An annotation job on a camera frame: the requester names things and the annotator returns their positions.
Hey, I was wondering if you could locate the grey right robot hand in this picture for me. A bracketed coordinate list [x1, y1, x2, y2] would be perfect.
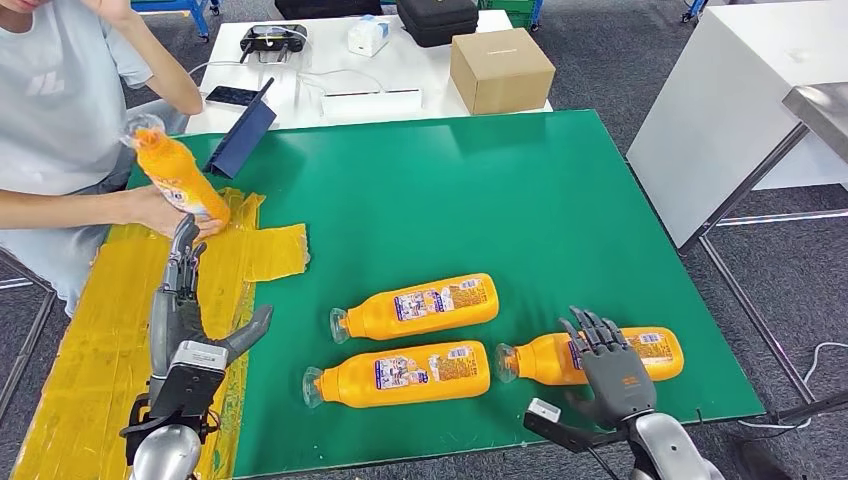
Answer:
[557, 305, 658, 429]

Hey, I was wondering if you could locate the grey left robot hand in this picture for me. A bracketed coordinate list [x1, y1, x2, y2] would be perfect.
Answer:
[146, 213, 275, 402]

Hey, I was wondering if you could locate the orange detergent bottle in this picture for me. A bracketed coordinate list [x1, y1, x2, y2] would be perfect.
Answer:
[121, 113, 232, 230]
[494, 325, 686, 387]
[329, 272, 500, 345]
[301, 340, 492, 409]

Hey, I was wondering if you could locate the yellow tape patch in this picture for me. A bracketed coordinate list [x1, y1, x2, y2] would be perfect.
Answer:
[13, 188, 311, 480]

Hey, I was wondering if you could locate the person's right hand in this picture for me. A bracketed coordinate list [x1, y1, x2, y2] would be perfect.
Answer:
[125, 185, 227, 241]

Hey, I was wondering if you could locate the dark blue tablet case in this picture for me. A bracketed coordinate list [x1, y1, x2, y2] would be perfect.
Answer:
[205, 77, 278, 180]

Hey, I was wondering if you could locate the black smartphone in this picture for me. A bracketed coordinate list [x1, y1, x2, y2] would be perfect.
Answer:
[205, 84, 260, 107]

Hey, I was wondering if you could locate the green table mat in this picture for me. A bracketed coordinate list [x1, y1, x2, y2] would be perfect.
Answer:
[125, 109, 766, 478]

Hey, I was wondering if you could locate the person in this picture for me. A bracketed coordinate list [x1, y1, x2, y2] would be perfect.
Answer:
[0, 0, 227, 319]

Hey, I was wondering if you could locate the white cabinet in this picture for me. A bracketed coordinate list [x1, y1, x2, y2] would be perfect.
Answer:
[625, 0, 848, 250]

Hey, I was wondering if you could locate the brown cardboard box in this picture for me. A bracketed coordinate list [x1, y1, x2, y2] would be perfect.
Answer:
[449, 27, 557, 117]

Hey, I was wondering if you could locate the steel table top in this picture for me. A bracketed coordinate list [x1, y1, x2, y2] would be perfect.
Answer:
[782, 82, 848, 164]

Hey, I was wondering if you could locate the small white tissue box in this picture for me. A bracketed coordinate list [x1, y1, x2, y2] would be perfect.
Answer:
[347, 14, 392, 58]

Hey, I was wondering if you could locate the black bag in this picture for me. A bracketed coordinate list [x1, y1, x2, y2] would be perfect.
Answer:
[274, 0, 384, 20]

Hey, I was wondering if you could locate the white table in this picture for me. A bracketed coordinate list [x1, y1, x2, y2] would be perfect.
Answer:
[185, 9, 554, 136]

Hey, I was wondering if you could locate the green plastic crate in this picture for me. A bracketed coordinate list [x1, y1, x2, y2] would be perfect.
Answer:
[478, 0, 537, 29]

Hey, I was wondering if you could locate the black hard carrying case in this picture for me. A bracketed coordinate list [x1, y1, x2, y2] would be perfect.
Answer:
[396, 0, 480, 49]

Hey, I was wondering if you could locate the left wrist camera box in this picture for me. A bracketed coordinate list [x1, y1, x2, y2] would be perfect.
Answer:
[146, 340, 230, 420]

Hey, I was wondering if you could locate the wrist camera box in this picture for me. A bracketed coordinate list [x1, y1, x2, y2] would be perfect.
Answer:
[146, 340, 230, 420]
[523, 398, 627, 455]

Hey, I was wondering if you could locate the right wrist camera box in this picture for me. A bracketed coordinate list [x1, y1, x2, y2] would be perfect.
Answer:
[523, 398, 627, 455]

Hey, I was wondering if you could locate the grey metal chair frame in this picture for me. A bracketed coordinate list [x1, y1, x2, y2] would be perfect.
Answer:
[0, 248, 58, 422]

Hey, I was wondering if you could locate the white floor cable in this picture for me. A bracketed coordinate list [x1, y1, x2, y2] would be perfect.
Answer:
[738, 341, 848, 432]

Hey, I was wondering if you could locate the grey metal table frame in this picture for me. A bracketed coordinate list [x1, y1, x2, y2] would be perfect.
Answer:
[678, 122, 848, 427]

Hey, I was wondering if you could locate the blue metal cart frame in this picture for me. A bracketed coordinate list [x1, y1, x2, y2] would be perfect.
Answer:
[528, 0, 711, 31]
[129, 0, 222, 42]

